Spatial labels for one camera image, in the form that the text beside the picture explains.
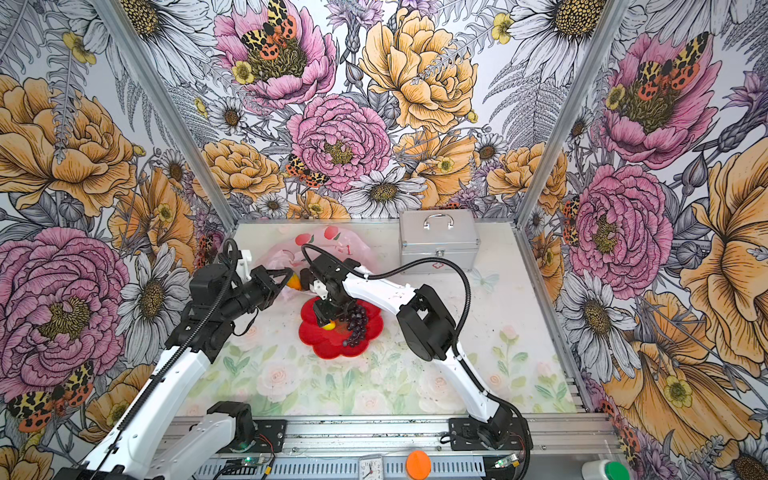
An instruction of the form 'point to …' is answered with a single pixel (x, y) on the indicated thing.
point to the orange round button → (418, 465)
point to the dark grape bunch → (357, 325)
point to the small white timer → (371, 467)
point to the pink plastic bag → (339, 241)
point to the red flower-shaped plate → (328, 343)
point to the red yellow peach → (330, 326)
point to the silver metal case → (449, 234)
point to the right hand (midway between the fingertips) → (330, 326)
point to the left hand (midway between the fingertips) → (294, 279)
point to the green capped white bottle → (602, 469)
